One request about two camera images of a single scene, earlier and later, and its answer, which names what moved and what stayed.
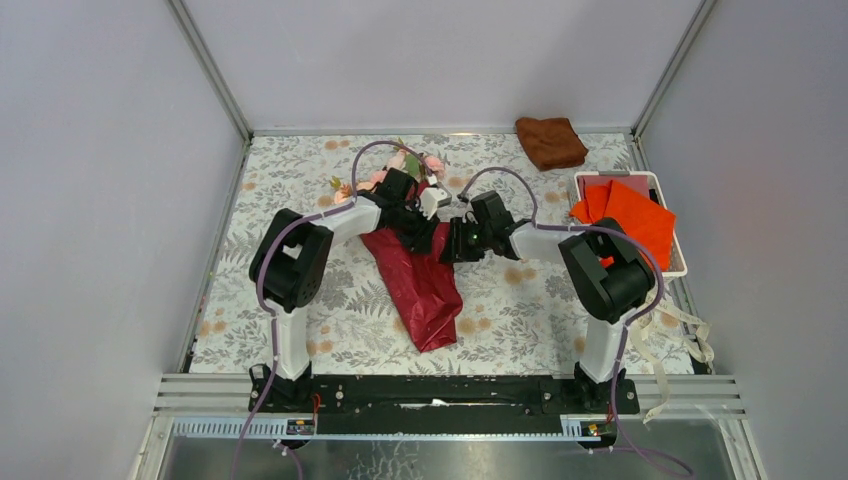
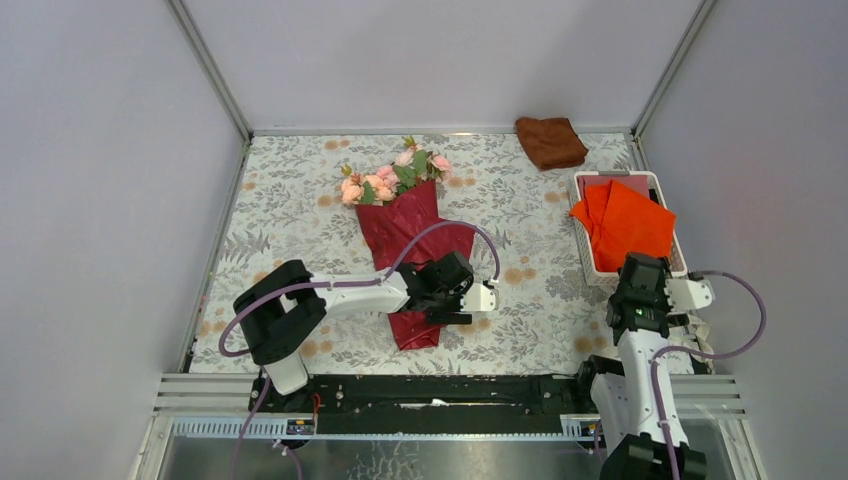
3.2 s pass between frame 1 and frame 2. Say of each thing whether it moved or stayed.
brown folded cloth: stayed
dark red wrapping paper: moved
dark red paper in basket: stayed
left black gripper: moved
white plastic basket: stayed
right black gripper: moved
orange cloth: stayed
